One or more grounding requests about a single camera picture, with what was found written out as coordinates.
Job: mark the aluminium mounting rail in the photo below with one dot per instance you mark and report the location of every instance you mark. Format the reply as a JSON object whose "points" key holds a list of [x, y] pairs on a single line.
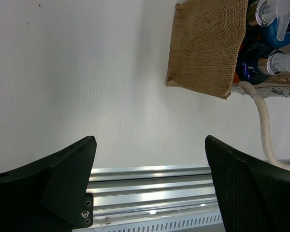
{"points": [[149, 191]]}

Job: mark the dark blue front pump bottle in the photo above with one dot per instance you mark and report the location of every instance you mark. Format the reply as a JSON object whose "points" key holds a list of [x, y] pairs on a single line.
{"points": [[258, 61]]}

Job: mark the burlap canvas tote bag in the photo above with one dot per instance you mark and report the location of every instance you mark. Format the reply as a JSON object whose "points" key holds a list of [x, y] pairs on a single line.
{"points": [[205, 42]]}

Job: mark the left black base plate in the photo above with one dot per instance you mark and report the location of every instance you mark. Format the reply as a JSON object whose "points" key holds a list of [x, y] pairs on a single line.
{"points": [[87, 212]]}

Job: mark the light blue pump bottle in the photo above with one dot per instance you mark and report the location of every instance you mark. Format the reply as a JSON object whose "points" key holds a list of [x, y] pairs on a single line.
{"points": [[274, 18]]}

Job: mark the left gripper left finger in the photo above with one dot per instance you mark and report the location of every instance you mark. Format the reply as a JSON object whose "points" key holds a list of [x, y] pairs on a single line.
{"points": [[48, 195]]}

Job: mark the slotted grey cable duct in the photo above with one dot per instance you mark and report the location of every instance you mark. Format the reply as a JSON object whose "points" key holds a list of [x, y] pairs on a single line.
{"points": [[206, 222]]}

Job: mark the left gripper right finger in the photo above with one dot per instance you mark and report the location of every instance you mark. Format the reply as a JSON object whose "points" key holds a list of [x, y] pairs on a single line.
{"points": [[253, 195]]}

